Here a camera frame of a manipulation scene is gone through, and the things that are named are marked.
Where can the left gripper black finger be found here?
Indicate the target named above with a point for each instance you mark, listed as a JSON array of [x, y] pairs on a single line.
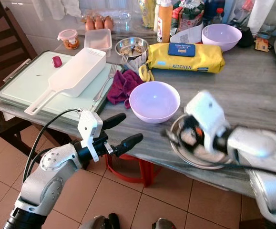
[[114, 121], [128, 144]]

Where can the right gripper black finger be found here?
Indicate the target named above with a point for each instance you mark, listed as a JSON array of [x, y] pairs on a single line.
[[173, 135]]

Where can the round steel plate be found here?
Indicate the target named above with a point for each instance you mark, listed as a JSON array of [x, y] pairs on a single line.
[[214, 157]]

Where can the lilac plastic bowl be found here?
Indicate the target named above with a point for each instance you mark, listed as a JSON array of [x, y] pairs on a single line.
[[222, 36], [154, 101]]

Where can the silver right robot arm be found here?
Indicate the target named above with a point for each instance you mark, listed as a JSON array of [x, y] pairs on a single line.
[[266, 181]]

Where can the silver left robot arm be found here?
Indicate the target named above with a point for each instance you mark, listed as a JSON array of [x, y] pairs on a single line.
[[42, 186]]

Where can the red plastic stool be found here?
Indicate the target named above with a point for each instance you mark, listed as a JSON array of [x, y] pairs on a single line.
[[133, 174]]

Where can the purple cloth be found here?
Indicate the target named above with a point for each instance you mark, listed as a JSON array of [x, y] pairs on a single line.
[[123, 88]]

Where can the steel fork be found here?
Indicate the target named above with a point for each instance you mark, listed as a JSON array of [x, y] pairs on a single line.
[[105, 82], [125, 59]]

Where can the grey patterned cloth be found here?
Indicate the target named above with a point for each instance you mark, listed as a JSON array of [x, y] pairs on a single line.
[[137, 62]]

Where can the steel bowl with food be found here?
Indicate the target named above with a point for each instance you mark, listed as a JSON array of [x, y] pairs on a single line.
[[131, 47]]

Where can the dark wooden table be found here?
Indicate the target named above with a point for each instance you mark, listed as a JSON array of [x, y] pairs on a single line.
[[252, 86]]

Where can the yellow kitchen wipes pack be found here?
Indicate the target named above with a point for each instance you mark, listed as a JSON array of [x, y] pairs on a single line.
[[185, 58]]

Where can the clear plastic food container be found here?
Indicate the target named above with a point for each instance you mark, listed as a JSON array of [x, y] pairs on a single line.
[[98, 40]]

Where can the small magenta cap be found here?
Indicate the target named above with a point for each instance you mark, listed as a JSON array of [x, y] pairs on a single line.
[[56, 62]]

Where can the frosted glass tray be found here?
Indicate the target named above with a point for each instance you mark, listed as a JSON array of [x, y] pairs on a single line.
[[33, 86]]

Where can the small pink-lidded jar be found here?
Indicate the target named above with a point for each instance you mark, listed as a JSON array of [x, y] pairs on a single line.
[[67, 40]]

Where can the brown egg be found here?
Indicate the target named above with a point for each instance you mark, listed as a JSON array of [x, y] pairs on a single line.
[[88, 24], [98, 23], [108, 22]]

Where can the white paper bag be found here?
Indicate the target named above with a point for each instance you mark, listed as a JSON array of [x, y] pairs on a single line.
[[188, 34]]

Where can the orange sauce bottle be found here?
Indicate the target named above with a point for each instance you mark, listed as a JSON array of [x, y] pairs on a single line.
[[165, 24]]

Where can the small black object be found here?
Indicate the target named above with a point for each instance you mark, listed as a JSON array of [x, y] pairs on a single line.
[[245, 37]]

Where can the small orange printed box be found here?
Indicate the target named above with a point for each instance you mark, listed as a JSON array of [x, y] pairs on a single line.
[[261, 44]]

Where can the printed snack bag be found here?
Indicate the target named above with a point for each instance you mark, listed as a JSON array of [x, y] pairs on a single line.
[[189, 13]]

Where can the dark bottle with red cap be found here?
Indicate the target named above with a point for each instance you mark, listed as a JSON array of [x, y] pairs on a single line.
[[218, 15]]

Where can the white hanging towel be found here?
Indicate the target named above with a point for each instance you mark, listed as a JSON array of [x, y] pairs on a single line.
[[66, 7]]

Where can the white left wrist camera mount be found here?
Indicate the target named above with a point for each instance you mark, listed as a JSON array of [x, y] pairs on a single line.
[[90, 126]]

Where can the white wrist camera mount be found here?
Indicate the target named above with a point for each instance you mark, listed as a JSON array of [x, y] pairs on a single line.
[[90, 126], [207, 112]]

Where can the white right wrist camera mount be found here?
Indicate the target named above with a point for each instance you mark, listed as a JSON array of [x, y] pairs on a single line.
[[207, 112]]

